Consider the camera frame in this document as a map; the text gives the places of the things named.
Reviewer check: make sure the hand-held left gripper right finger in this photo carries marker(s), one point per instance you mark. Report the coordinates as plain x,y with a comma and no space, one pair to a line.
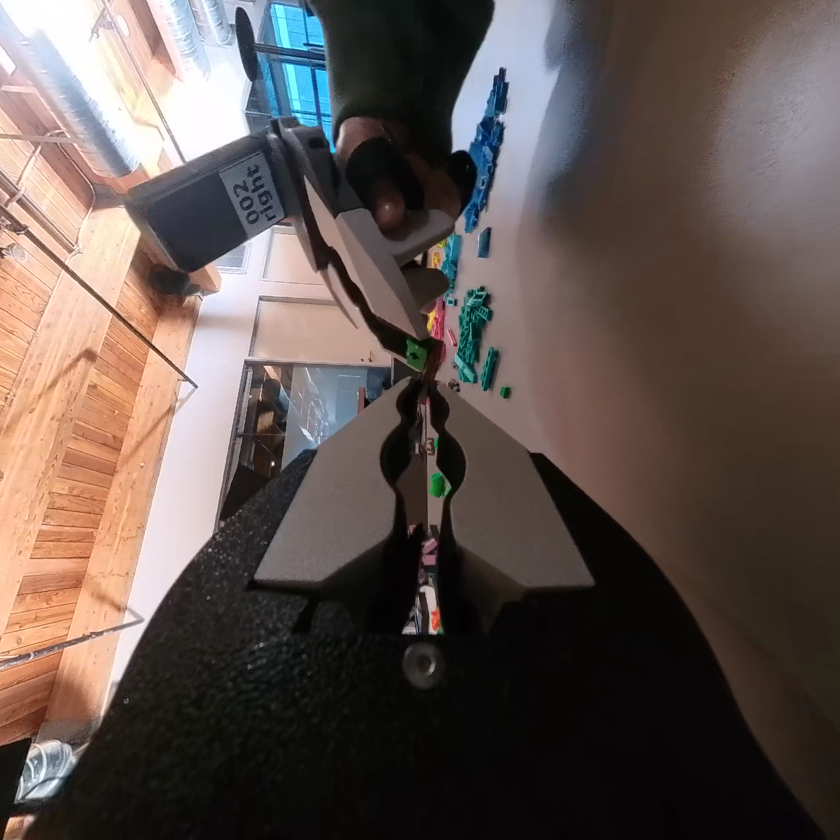
512,525

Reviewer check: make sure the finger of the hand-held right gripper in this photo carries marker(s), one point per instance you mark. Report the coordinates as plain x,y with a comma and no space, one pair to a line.
351,305
380,275

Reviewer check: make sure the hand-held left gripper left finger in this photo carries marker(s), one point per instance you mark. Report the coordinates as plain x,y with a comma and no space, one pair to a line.
341,512

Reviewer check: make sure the green lego brick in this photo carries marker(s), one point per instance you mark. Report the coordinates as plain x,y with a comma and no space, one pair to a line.
417,351

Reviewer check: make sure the brown lego piece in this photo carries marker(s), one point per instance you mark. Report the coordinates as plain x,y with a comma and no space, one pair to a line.
431,371

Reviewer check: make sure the person's right forearm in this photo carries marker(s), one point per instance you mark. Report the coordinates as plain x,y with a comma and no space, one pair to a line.
394,65

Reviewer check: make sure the pile of cyan lego pieces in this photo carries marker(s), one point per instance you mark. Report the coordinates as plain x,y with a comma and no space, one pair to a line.
451,259

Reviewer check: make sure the pile of pink lego pieces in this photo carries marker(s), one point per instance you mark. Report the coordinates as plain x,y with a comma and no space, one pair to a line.
438,321

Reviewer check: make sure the pile of teal lego pieces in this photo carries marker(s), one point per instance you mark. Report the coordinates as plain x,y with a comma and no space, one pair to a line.
474,328

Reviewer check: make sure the blue curved lego piece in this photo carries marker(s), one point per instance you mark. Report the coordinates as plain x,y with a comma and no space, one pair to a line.
484,243

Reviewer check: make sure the teal lego plate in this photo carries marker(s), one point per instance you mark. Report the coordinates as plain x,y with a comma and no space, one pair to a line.
489,371

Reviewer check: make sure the pile of blue lego pieces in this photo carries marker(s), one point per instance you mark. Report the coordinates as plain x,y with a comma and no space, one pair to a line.
489,144

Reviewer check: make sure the person's right hand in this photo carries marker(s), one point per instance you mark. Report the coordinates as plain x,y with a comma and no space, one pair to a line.
390,210

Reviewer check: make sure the white door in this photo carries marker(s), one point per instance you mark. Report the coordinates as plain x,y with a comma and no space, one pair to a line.
289,259
315,328

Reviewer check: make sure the white air vent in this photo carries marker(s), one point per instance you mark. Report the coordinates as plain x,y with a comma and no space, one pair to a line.
233,256

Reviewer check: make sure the black ceiling speaker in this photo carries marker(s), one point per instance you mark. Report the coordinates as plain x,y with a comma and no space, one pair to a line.
167,281

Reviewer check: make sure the black floor lamp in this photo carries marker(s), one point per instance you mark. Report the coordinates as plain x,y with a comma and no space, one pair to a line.
246,39

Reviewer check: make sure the silver air duct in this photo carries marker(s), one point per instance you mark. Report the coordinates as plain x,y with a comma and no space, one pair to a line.
72,111
190,26
46,768

